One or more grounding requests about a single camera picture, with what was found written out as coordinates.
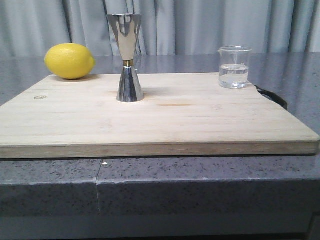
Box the clear glass beaker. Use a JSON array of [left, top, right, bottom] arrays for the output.
[[218, 45, 252, 89]]

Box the steel double jigger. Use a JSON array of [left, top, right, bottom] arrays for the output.
[[107, 13, 144, 103]]

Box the wooden cutting board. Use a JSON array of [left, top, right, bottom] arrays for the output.
[[0, 73, 320, 159]]

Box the yellow lemon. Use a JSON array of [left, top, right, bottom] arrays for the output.
[[44, 43, 96, 80]]

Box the grey curtain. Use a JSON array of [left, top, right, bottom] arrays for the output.
[[0, 0, 320, 58]]

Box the black cutting board handle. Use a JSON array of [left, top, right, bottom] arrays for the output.
[[255, 85, 288, 110]]

